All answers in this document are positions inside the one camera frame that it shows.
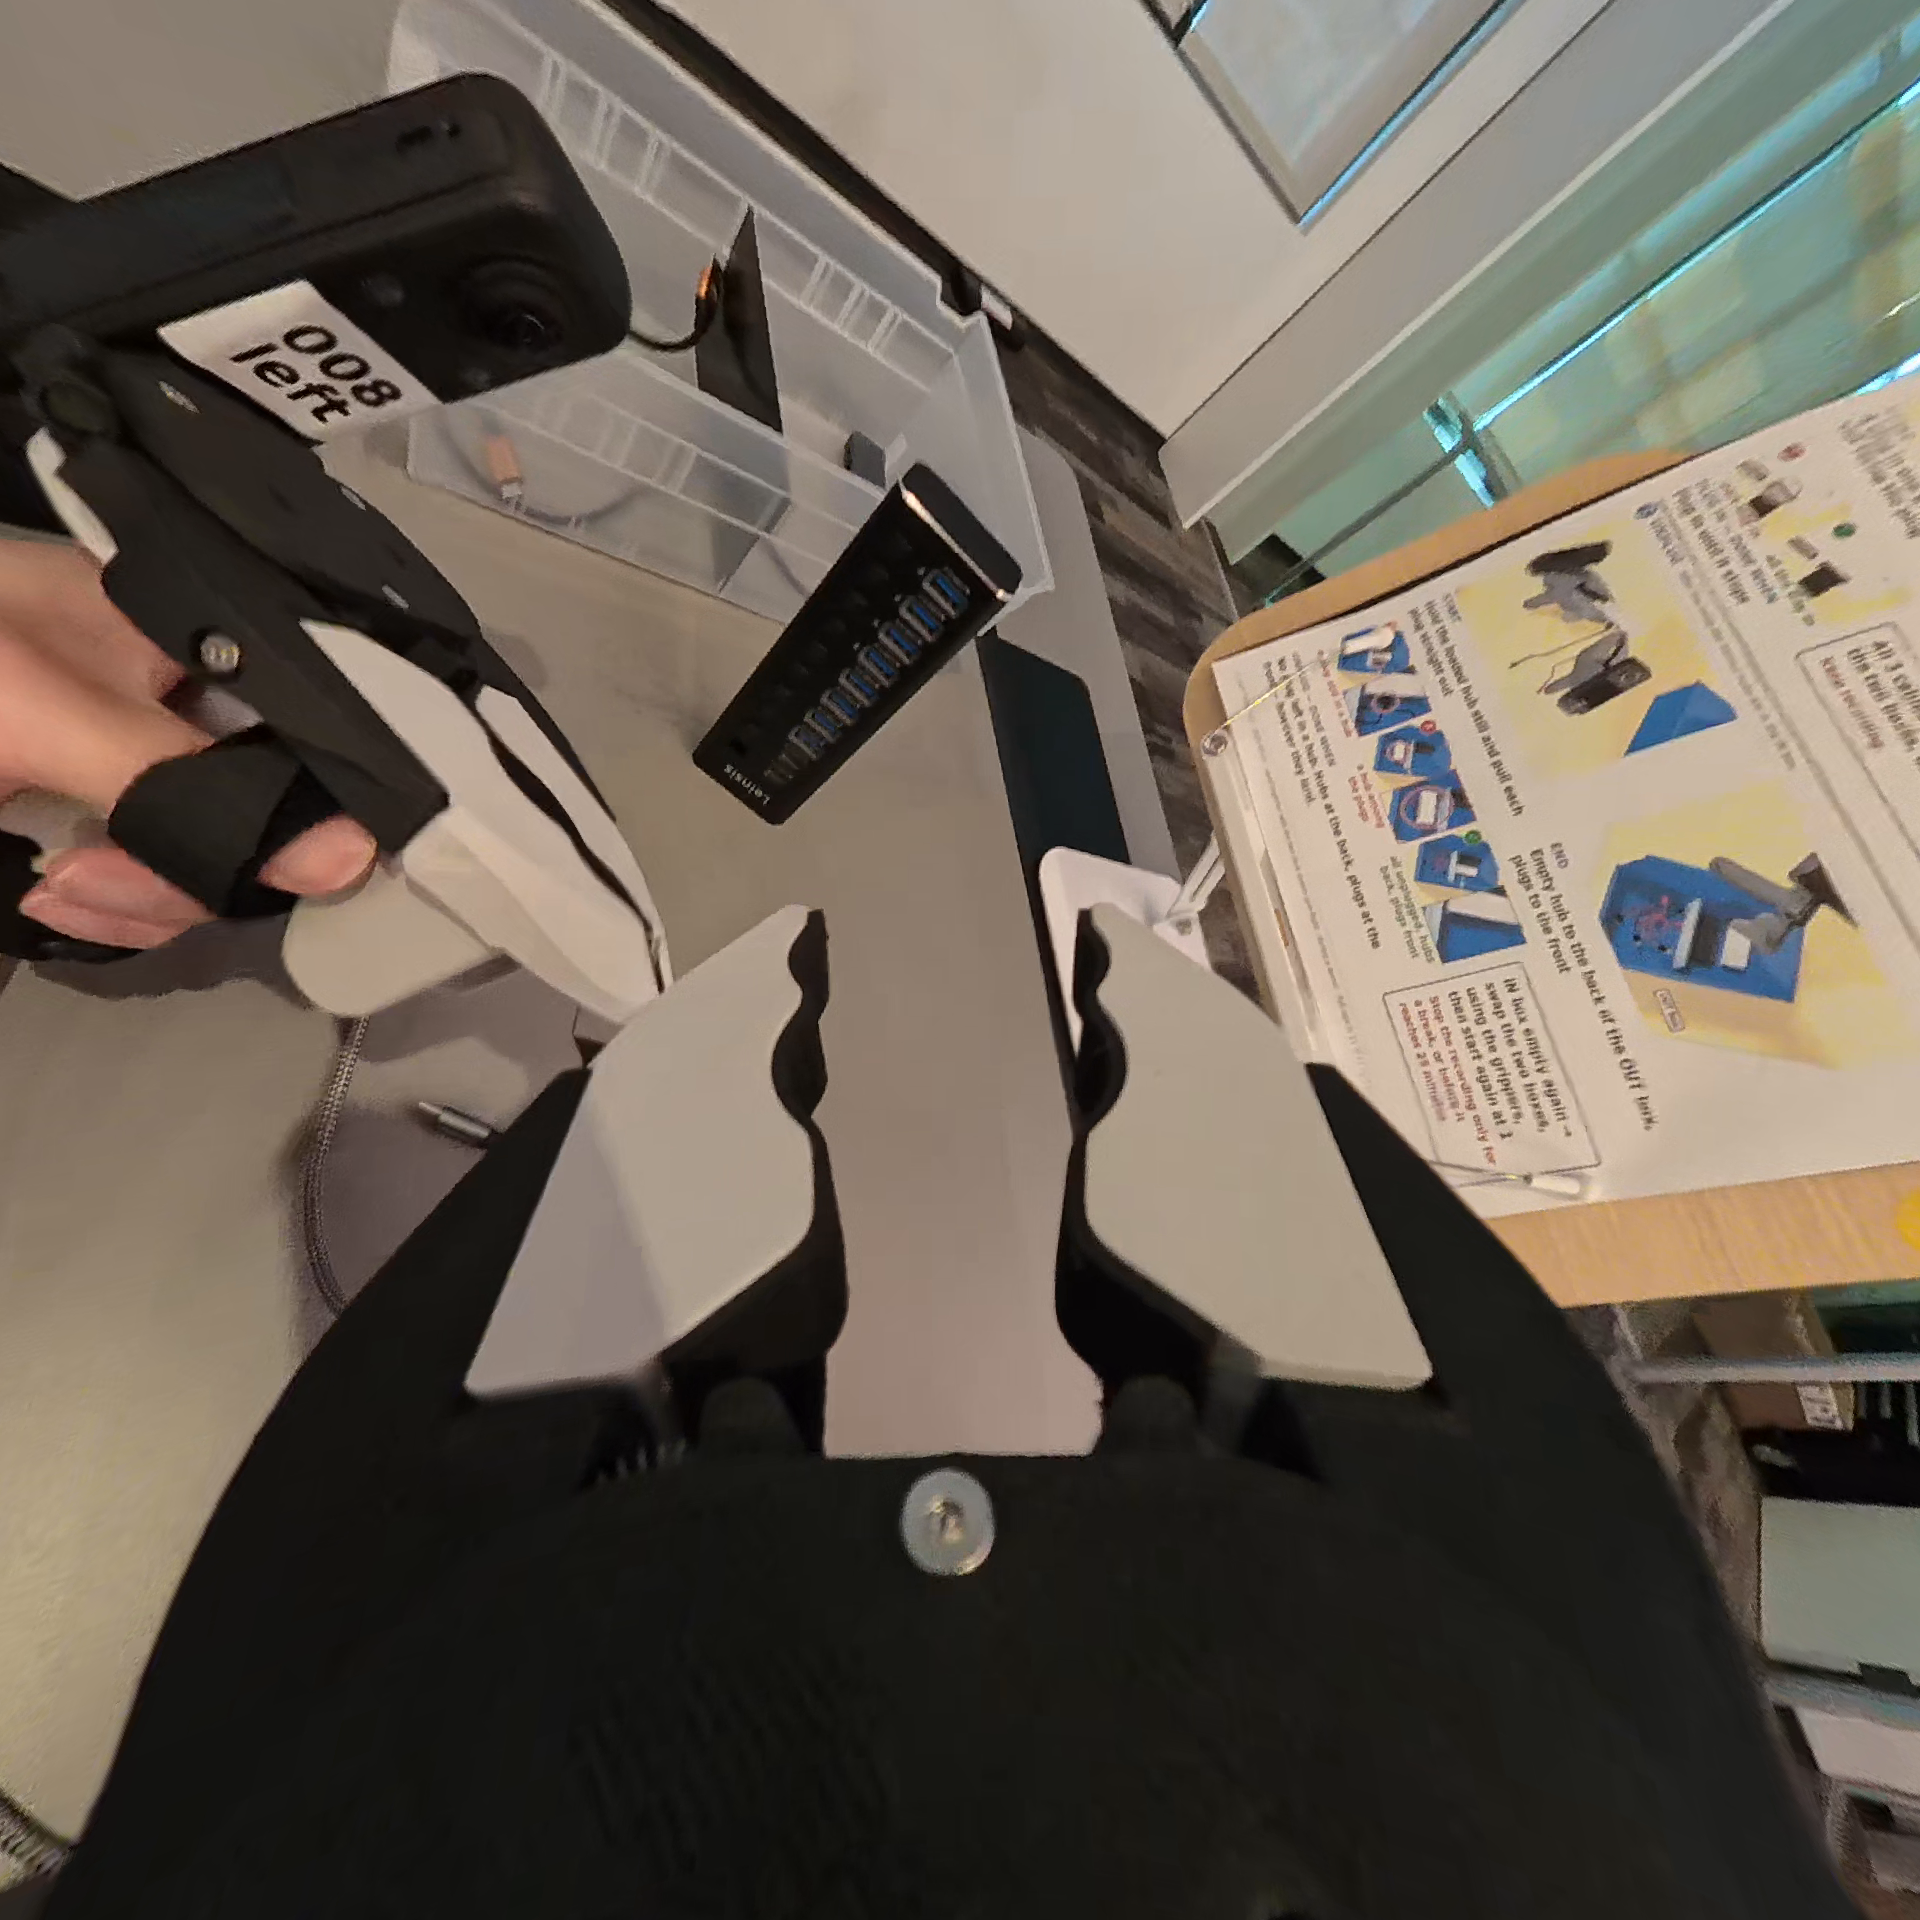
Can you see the white sign stand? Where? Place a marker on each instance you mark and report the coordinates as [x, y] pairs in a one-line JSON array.
[[1059, 931]]

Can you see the clear plastic bin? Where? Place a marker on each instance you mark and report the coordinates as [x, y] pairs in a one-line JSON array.
[[840, 300]]

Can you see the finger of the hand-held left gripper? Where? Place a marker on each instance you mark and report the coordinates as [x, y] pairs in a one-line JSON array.
[[405, 660], [525, 901]]

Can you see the printed instruction sheet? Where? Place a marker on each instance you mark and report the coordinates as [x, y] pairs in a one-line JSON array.
[[1650, 841]]

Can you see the glass partition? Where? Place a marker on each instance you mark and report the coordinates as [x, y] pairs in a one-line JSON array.
[[1725, 300]]

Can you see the wooden backing board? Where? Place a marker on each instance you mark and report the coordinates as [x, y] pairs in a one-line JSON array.
[[1695, 1244]]

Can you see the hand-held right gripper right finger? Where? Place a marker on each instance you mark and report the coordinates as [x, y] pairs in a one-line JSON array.
[[1244, 1201]]

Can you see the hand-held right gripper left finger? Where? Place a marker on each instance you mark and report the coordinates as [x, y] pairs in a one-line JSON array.
[[661, 1185]]

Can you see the black usb hub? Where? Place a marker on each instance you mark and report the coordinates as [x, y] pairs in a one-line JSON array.
[[854, 660]]

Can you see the small dark grey adapter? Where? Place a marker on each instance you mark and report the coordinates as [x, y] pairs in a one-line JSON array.
[[867, 459]]

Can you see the stacked storage boxes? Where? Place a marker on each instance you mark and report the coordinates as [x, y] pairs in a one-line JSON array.
[[1845, 1575]]

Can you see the window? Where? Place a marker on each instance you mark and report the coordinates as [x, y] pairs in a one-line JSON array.
[[1320, 91]]

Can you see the person's left hand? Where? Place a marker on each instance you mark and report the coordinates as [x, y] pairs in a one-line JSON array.
[[74, 675]]

